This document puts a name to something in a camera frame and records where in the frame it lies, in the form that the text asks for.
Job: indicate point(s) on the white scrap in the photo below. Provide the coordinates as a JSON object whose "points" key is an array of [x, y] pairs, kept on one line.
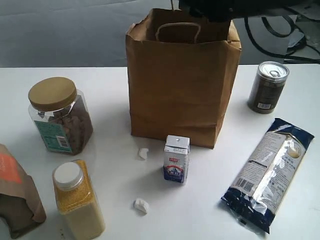
{"points": [[141, 206], [143, 153]]}

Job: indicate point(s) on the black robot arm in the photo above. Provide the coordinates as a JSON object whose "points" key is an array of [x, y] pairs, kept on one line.
{"points": [[226, 10]]}

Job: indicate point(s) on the brown paper bag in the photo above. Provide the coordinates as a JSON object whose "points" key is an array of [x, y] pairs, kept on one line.
{"points": [[181, 71]]}

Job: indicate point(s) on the small blue white milk carton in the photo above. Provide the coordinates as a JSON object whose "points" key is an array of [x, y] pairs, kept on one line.
{"points": [[176, 159]]}

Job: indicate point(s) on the clear jar with gold lid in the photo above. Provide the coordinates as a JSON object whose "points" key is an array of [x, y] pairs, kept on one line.
{"points": [[60, 114]]}

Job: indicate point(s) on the dark can with pull tab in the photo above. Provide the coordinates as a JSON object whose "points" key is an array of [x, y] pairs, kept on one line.
{"points": [[267, 87]]}

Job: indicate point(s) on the bottle of yellow millet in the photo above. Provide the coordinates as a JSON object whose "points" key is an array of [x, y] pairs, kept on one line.
{"points": [[77, 201]]}

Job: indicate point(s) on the dark blue noodle packet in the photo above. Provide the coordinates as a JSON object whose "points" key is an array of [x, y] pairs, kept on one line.
{"points": [[259, 188]]}

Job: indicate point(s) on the white backdrop cloth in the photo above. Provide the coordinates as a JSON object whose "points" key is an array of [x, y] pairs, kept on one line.
{"points": [[68, 33]]}

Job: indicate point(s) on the brown pouch with orange label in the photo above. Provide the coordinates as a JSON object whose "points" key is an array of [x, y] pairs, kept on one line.
{"points": [[20, 204]]}

